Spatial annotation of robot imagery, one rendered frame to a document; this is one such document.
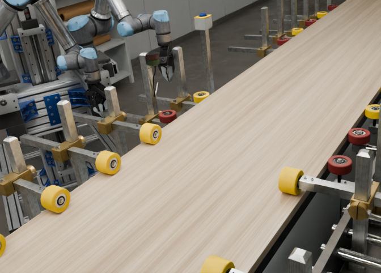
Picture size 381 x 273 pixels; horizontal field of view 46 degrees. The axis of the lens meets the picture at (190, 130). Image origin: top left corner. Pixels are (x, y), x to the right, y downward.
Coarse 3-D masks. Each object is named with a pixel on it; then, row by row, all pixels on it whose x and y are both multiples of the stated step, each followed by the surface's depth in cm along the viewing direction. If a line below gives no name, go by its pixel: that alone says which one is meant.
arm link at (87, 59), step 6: (84, 48) 222; (90, 48) 221; (78, 54) 221; (84, 54) 218; (90, 54) 218; (78, 60) 219; (84, 60) 219; (90, 60) 219; (96, 60) 222; (84, 66) 221; (90, 66) 220; (96, 66) 222; (90, 72) 222
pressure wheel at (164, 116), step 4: (160, 112) 210; (164, 112) 210; (168, 112) 208; (172, 112) 208; (160, 116) 206; (164, 116) 205; (168, 116) 205; (172, 116) 205; (176, 116) 209; (160, 120) 207; (164, 120) 206; (168, 120) 205; (172, 120) 206
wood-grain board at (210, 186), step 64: (256, 64) 259; (320, 64) 247; (192, 128) 192; (256, 128) 186; (320, 128) 179; (128, 192) 153; (192, 192) 149; (256, 192) 145; (64, 256) 127; (128, 256) 124; (192, 256) 121; (256, 256) 118
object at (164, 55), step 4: (160, 48) 230; (164, 48) 229; (168, 48) 229; (160, 52) 229; (164, 52) 228; (168, 52) 229; (160, 56) 227; (164, 56) 227; (168, 56) 228; (160, 60) 225; (164, 60) 225; (160, 64) 225; (164, 64) 225
